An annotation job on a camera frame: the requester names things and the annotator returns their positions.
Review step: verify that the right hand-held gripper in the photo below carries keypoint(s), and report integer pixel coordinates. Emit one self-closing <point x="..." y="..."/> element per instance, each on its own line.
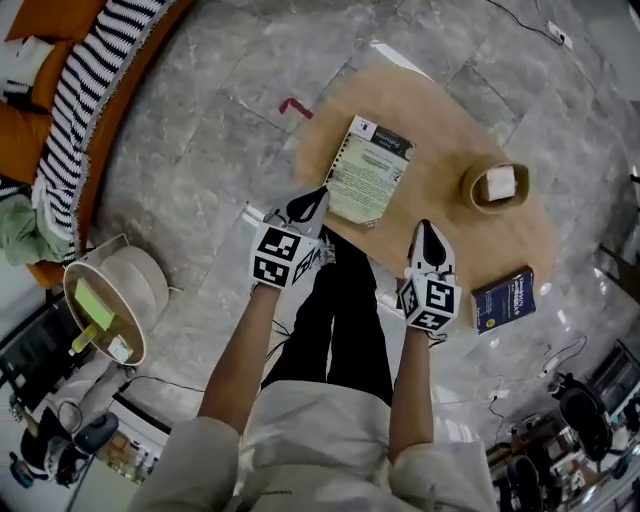
<point x="430" y="300"/>

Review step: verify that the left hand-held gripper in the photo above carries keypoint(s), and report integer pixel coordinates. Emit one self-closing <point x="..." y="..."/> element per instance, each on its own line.
<point x="280" y="255"/>

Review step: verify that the green-white magazine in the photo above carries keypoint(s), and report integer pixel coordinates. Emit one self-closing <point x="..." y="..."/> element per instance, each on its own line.
<point x="370" y="175"/>

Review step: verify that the orange sofa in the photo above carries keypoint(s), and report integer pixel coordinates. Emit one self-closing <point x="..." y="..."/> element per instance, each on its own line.
<point x="117" y="110"/>

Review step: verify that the person's left forearm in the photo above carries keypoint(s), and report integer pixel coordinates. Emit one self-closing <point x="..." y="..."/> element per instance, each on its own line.
<point x="235" y="365"/>

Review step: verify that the person's right forearm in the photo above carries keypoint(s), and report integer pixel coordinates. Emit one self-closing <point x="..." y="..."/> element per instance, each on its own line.
<point x="412" y="395"/>

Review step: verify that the dark blue book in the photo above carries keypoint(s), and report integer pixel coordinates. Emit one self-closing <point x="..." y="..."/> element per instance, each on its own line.
<point x="502" y="302"/>

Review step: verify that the wooden coffee table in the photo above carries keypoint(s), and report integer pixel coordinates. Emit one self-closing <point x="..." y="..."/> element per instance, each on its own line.
<point x="440" y="150"/>

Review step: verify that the person's left shoe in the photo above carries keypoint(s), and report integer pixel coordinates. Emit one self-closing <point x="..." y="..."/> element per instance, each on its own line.
<point x="327" y="250"/>

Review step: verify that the round bamboo basket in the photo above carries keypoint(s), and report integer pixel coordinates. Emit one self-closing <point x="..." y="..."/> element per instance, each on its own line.
<point x="469" y="187"/>

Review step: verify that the white tissue block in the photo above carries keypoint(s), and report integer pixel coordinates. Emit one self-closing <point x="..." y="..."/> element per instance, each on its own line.
<point x="500" y="182"/>

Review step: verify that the person's black trousers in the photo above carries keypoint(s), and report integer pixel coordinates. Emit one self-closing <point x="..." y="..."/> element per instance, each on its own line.
<point x="345" y="325"/>

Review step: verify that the round beige side table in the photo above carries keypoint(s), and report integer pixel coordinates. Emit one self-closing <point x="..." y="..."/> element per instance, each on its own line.
<point x="135" y="285"/>

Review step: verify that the black office chair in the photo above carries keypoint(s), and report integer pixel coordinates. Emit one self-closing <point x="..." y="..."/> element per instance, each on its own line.
<point x="582" y="415"/>

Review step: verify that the person's beige shirt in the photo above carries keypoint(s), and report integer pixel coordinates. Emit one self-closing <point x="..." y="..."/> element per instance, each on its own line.
<point x="320" y="450"/>

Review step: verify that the white wipes packet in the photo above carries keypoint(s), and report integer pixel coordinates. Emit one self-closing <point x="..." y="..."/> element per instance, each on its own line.
<point x="120" y="349"/>

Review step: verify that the bright green notebook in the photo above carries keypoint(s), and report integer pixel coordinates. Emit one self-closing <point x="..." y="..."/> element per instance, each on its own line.
<point x="94" y="304"/>

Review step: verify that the black white striped blanket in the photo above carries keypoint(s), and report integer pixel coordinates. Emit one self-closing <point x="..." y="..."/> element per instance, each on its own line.
<point x="75" y="125"/>

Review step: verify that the yellow drink bottle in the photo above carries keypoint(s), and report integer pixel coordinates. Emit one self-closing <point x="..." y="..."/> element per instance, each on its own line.
<point x="82" y="341"/>

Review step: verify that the white power strip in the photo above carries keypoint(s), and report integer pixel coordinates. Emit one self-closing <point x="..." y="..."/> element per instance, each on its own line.
<point x="560" y="34"/>

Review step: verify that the green knitted blanket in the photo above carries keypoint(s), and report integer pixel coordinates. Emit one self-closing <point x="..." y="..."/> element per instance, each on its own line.
<point x="25" y="230"/>

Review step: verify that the small orange cushion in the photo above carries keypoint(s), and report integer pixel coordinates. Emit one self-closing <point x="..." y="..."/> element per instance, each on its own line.
<point x="52" y="75"/>

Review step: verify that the large orange cushion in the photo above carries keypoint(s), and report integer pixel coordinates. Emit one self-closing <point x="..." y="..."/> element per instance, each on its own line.
<point x="20" y="140"/>
<point x="55" y="17"/>

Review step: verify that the black glass cabinet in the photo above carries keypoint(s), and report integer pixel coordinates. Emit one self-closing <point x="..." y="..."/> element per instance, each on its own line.
<point x="30" y="345"/>

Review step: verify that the white cushion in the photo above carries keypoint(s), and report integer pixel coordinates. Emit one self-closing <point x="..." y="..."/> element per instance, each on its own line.
<point x="25" y="65"/>

